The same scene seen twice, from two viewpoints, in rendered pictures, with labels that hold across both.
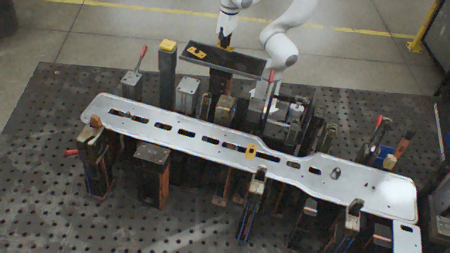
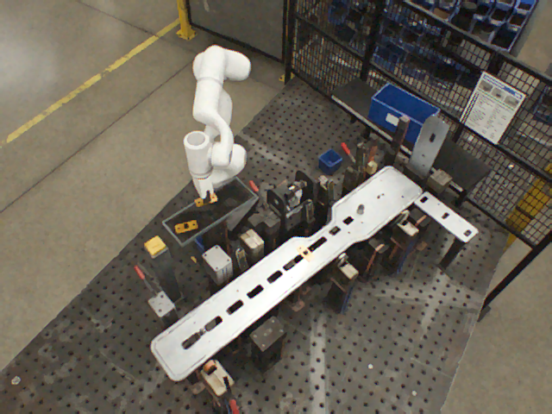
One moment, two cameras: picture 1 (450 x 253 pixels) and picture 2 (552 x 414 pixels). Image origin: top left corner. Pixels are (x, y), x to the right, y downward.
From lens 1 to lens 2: 102 cm
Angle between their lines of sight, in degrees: 34
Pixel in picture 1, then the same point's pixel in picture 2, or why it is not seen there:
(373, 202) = (395, 203)
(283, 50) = (236, 157)
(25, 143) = not seen: outside the picture
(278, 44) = not seen: hidden behind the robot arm
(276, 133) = (291, 221)
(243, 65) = (228, 198)
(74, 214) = not seen: outside the picture
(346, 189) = (375, 211)
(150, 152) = (266, 334)
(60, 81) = (36, 383)
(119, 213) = (263, 397)
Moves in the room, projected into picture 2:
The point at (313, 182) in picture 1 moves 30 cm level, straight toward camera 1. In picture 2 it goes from (358, 228) to (401, 283)
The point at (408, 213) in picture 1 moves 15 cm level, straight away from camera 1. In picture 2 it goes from (413, 189) to (402, 165)
